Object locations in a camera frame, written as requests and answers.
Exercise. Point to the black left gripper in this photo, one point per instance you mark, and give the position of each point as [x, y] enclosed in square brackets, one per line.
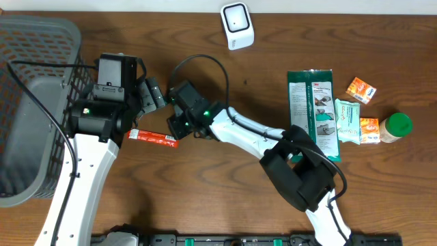
[153, 93]

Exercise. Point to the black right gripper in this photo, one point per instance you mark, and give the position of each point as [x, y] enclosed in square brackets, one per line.
[178, 132]

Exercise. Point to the red snack stick packet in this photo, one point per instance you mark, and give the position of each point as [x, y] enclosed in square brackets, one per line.
[151, 137]

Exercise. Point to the green white gloves package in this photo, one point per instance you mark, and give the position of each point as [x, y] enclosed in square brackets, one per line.
[311, 100]

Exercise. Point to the white mint wipes pack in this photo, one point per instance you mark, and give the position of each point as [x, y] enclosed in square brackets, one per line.
[348, 121]

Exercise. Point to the orange small box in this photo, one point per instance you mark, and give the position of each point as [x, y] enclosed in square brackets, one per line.
[361, 90]
[370, 131]

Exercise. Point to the green lid jar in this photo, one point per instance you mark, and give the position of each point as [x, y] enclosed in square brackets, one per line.
[395, 127]

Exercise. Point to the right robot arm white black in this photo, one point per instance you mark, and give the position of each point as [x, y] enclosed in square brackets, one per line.
[297, 168]

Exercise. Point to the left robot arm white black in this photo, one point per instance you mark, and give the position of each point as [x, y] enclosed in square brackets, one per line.
[97, 123]

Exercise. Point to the white barcode scanner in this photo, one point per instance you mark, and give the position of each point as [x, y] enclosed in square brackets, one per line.
[237, 25]

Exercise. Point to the grey plastic mesh basket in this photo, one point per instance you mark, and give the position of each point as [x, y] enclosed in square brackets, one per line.
[47, 56]

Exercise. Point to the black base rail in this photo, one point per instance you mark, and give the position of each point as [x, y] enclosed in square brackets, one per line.
[122, 238]

